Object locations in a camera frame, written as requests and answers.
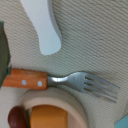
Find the yellow toy bread loaf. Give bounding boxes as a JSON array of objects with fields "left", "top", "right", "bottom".
[{"left": 30, "top": 105, "right": 68, "bottom": 128}]

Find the brown toy sausage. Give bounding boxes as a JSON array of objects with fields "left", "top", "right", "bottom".
[{"left": 8, "top": 106, "right": 28, "bottom": 128}]

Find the light blue cup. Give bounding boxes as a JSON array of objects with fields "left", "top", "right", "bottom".
[{"left": 114, "top": 116, "right": 128, "bottom": 128}]

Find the beige round plate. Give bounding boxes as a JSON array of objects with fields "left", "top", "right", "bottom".
[{"left": 19, "top": 87, "right": 89, "bottom": 128}]

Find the wooden handled fork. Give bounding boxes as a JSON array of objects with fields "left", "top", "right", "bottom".
[{"left": 3, "top": 69, "right": 120, "bottom": 103}]

